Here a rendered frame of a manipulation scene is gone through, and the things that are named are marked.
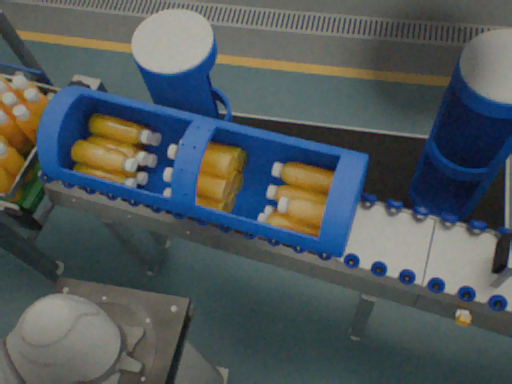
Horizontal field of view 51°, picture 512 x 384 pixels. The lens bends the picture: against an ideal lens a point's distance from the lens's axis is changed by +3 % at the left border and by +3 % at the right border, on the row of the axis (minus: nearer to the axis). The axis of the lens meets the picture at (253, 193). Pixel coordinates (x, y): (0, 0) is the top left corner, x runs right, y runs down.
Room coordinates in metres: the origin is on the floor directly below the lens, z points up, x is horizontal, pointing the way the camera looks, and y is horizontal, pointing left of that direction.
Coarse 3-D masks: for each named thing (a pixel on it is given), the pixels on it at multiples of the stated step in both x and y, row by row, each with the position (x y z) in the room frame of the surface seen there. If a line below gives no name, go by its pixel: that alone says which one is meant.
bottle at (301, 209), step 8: (288, 200) 0.61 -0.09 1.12; (296, 200) 0.60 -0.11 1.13; (304, 200) 0.59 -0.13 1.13; (312, 200) 0.59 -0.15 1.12; (288, 208) 0.58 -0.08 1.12; (296, 208) 0.57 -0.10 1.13; (304, 208) 0.57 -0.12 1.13; (312, 208) 0.56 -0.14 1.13; (320, 208) 0.56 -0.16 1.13; (296, 216) 0.56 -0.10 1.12; (304, 216) 0.55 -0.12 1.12; (312, 216) 0.54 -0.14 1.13; (320, 216) 0.54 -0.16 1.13; (312, 224) 0.53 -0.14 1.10; (320, 224) 0.52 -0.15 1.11
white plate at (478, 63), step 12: (480, 36) 1.07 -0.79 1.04; (492, 36) 1.06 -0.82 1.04; (504, 36) 1.05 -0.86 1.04; (468, 48) 1.03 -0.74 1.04; (480, 48) 1.02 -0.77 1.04; (492, 48) 1.01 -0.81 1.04; (504, 48) 1.00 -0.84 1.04; (468, 60) 0.99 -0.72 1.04; (480, 60) 0.98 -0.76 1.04; (492, 60) 0.97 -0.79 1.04; (504, 60) 0.96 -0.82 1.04; (468, 72) 0.94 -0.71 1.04; (480, 72) 0.93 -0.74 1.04; (492, 72) 0.92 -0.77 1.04; (504, 72) 0.92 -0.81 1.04; (468, 84) 0.91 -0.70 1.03; (480, 84) 0.89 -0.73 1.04; (492, 84) 0.88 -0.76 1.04; (504, 84) 0.87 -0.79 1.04; (492, 96) 0.84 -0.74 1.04; (504, 96) 0.83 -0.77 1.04
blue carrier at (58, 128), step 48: (96, 96) 1.00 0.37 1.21; (48, 144) 0.88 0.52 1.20; (192, 144) 0.76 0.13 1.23; (240, 144) 0.85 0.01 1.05; (288, 144) 0.72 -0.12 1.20; (144, 192) 0.71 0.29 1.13; (192, 192) 0.66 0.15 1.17; (240, 192) 0.74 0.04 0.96; (336, 192) 0.55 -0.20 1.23; (288, 240) 0.51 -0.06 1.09; (336, 240) 0.46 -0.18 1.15
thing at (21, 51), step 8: (0, 16) 1.51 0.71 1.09; (0, 24) 1.50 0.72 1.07; (8, 24) 1.52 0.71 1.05; (0, 32) 1.51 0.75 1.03; (8, 32) 1.50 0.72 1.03; (16, 32) 1.53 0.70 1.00; (8, 40) 1.51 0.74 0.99; (16, 40) 1.51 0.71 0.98; (16, 48) 1.50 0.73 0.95; (24, 48) 1.52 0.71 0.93; (24, 56) 1.50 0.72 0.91; (32, 56) 1.53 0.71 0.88; (24, 64) 1.51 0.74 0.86; (32, 64) 1.51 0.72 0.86
